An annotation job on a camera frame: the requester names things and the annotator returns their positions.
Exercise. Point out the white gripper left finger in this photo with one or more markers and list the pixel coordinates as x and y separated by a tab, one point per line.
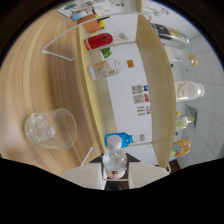
85	175

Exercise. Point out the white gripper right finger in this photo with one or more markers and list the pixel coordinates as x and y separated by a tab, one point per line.
146	173

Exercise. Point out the clear bottle red label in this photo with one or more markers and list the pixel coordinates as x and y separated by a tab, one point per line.
115	160

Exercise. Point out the blue liquid bottle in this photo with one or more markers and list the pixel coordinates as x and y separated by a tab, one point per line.
125	139

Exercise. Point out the clear glass with ice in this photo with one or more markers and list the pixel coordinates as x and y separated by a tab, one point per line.
46	130

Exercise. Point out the clear bottle green cap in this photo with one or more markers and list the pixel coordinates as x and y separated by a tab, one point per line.
183	122

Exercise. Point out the two-tier wooden shelf rack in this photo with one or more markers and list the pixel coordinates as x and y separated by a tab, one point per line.
156	83

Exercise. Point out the white milk bottle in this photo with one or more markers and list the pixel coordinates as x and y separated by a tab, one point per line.
188	90

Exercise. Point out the clear bottle orange cap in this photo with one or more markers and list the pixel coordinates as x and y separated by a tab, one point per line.
103	69

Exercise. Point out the glass jar with cork lid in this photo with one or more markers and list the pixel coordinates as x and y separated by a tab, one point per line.
180	56

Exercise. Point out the green potted plant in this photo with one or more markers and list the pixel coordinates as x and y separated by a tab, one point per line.
106	52

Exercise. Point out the red liquid bottle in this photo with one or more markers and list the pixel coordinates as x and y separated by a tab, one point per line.
98	41

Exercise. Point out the orange basket with fruit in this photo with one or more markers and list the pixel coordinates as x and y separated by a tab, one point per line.
91	25

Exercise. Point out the white black wall poster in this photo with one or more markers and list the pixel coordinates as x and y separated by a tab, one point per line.
141	110

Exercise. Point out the multicolour wall poster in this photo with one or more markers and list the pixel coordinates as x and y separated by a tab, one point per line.
148	110

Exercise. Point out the beige wall poster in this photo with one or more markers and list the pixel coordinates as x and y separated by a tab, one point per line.
138	98

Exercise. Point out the red wall poster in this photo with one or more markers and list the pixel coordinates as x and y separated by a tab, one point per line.
147	97

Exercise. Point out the grey wall poster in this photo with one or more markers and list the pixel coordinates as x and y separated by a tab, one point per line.
137	89

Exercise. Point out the blue yellow wall poster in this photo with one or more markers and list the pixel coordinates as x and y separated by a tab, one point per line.
146	88

